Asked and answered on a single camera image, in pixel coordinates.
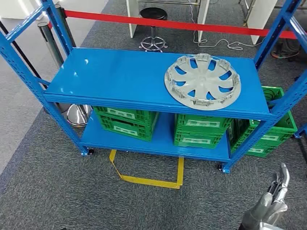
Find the green plastic crate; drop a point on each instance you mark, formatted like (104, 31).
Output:
(286, 128)
(201, 131)
(125, 122)

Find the red barrier belt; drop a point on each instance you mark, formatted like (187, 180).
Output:
(168, 23)

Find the white desk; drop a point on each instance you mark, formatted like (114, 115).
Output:
(261, 16)
(132, 19)

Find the black barrier belt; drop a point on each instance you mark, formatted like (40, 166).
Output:
(21, 52)

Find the chrome stanchion post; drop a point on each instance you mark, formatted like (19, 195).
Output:
(49, 41)
(60, 9)

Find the grey plastic wheel hubcap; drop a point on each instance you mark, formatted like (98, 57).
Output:
(203, 79)

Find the black round stool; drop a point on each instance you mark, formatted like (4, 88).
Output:
(153, 13)

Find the blue metal shelf rack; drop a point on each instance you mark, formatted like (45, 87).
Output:
(119, 73)

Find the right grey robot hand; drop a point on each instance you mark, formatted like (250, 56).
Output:
(266, 209)

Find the yellow floor tape marking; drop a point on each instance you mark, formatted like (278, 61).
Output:
(148, 181)

